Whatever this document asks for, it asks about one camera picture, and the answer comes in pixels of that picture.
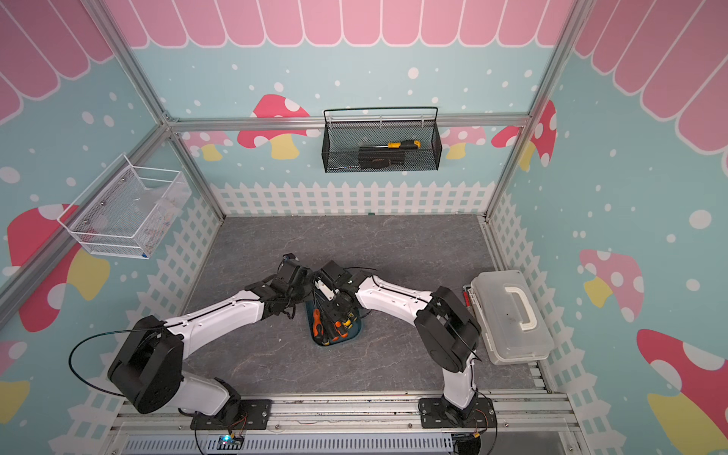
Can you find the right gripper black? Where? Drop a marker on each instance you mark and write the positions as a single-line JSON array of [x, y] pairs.
[[330, 315]]

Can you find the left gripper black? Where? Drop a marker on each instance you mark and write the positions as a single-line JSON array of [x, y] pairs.
[[308, 288]]

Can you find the teal plastic storage box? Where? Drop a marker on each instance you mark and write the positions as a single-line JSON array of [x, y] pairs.
[[328, 328]]

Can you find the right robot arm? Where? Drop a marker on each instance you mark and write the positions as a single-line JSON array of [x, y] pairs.
[[449, 332]]

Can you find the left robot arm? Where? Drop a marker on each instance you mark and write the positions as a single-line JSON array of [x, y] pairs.
[[148, 370]]

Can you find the yellow black screwdriver in basket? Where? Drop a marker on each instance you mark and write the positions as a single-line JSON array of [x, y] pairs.
[[402, 145]]

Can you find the black tool in basket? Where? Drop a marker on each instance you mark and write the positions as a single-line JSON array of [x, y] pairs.
[[379, 159]]

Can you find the green lit circuit board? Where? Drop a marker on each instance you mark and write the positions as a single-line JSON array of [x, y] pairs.
[[230, 442]]

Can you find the translucent plastic toolbox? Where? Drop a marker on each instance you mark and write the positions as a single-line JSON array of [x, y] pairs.
[[514, 331]]

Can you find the orange handled screwdriver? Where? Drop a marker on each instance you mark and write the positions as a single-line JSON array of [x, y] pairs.
[[317, 327]]

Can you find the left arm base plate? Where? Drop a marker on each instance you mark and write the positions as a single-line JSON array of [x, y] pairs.
[[236, 415]]

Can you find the black wire mesh basket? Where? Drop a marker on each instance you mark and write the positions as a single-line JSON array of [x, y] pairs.
[[346, 129]]

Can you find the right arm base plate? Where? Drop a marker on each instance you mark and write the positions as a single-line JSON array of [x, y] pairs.
[[438, 413]]

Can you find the white wire mesh basket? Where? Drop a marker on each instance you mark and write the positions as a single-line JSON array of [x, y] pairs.
[[127, 210]]

